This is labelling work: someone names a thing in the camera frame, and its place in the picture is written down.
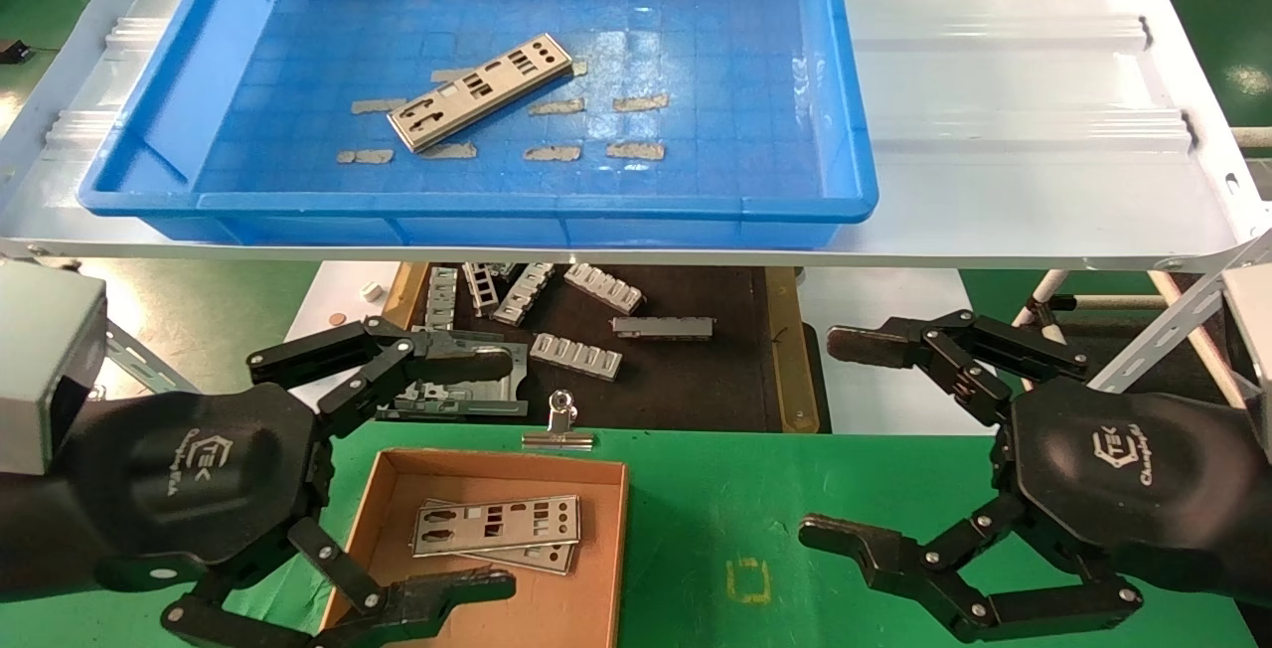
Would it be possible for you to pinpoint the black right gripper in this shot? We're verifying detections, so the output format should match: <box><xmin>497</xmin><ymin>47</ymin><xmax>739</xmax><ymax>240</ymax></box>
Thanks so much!
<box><xmin>798</xmin><ymin>310</ymin><xmax>1272</xmax><ymax>644</ymax></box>

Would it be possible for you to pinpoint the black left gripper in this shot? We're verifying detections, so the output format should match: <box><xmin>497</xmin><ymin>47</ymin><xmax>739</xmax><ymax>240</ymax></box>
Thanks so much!
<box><xmin>0</xmin><ymin>315</ymin><xmax>518</xmax><ymax>648</ymax></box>

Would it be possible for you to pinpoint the silver metal shield plate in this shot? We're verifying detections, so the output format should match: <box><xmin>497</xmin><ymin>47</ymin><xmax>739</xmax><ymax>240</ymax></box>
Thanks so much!
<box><xmin>410</xmin><ymin>494</ymin><xmax>582</xmax><ymax>558</ymax></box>
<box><xmin>422</xmin><ymin>499</ymin><xmax>579</xmax><ymax>576</ymax></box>
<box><xmin>386</xmin><ymin>32</ymin><xmax>575</xmax><ymax>154</ymax></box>

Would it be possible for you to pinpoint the brown cardboard box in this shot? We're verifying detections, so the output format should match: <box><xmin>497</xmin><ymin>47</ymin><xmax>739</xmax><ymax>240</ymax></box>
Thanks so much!
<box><xmin>320</xmin><ymin>447</ymin><xmax>630</xmax><ymax>648</ymax></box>

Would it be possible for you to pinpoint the wood-framed black tray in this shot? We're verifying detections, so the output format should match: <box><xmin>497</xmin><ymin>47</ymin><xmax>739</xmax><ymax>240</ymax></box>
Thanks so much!
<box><xmin>343</xmin><ymin>262</ymin><xmax>821</xmax><ymax>433</ymax></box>

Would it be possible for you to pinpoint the blue plastic tray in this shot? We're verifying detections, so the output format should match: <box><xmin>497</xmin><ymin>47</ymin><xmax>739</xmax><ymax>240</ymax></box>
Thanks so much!
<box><xmin>78</xmin><ymin>0</ymin><xmax>880</xmax><ymax>249</ymax></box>

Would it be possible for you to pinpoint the large grey metal chassis plate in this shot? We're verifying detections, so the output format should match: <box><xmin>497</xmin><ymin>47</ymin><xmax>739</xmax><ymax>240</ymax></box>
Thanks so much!
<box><xmin>376</xmin><ymin>327</ymin><xmax>530</xmax><ymax>420</ymax></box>

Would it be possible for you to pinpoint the silver binder clip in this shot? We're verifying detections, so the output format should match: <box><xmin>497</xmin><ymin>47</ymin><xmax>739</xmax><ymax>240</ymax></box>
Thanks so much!
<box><xmin>522</xmin><ymin>390</ymin><xmax>595</xmax><ymax>450</ymax></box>

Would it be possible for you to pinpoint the green table cloth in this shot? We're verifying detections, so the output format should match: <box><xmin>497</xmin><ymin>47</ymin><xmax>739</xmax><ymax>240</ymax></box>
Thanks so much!
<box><xmin>0</xmin><ymin>412</ymin><xmax>1272</xmax><ymax>648</ymax></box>

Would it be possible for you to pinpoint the black rack shelf board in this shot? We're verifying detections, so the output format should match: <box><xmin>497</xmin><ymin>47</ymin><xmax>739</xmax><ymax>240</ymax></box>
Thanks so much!
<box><xmin>1053</xmin><ymin>308</ymin><xmax>1233</xmax><ymax>405</ymax></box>

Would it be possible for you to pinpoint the grey metal bar part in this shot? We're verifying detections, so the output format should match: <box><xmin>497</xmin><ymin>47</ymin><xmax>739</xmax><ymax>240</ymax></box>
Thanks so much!
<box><xmin>611</xmin><ymin>316</ymin><xmax>715</xmax><ymax>339</ymax></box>

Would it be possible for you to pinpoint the white corrugated metal shelf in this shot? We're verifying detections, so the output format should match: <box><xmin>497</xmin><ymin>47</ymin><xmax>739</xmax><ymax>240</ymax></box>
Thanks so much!
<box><xmin>0</xmin><ymin>0</ymin><xmax>1272</xmax><ymax>271</ymax></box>

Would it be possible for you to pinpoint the grey slotted metal bracket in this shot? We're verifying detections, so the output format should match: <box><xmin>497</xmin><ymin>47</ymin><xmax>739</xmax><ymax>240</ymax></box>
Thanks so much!
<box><xmin>492</xmin><ymin>262</ymin><xmax>557</xmax><ymax>327</ymax></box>
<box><xmin>563</xmin><ymin>263</ymin><xmax>645</xmax><ymax>315</ymax></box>
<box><xmin>529</xmin><ymin>332</ymin><xmax>624</xmax><ymax>381</ymax></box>
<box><xmin>462</xmin><ymin>262</ymin><xmax>498</xmax><ymax>319</ymax></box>
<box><xmin>425</xmin><ymin>267</ymin><xmax>460</xmax><ymax>333</ymax></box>

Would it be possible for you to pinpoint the white pipe frame rack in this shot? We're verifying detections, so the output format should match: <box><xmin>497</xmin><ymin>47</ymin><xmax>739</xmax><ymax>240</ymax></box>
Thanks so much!
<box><xmin>989</xmin><ymin>268</ymin><xmax>1193</xmax><ymax>386</ymax></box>

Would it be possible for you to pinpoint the perforated metal shelf post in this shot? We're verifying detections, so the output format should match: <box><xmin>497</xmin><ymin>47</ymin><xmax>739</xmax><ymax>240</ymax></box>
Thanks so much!
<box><xmin>1086</xmin><ymin>231</ymin><xmax>1272</xmax><ymax>396</ymax></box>
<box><xmin>102</xmin><ymin>315</ymin><xmax>205</xmax><ymax>399</ymax></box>

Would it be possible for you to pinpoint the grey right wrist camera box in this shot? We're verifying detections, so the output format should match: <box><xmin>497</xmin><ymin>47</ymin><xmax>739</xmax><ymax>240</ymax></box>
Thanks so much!
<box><xmin>1220</xmin><ymin>263</ymin><xmax>1272</xmax><ymax>425</ymax></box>

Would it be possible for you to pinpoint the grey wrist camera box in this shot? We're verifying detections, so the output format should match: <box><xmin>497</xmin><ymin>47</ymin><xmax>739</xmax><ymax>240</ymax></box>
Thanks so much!
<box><xmin>0</xmin><ymin>262</ymin><xmax>108</xmax><ymax>477</ymax></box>
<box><xmin>1220</xmin><ymin>263</ymin><xmax>1272</xmax><ymax>425</ymax></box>

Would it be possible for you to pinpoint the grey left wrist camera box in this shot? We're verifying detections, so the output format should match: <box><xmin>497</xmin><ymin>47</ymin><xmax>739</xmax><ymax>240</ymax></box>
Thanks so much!
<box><xmin>0</xmin><ymin>262</ymin><xmax>108</xmax><ymax>477</ymax></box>

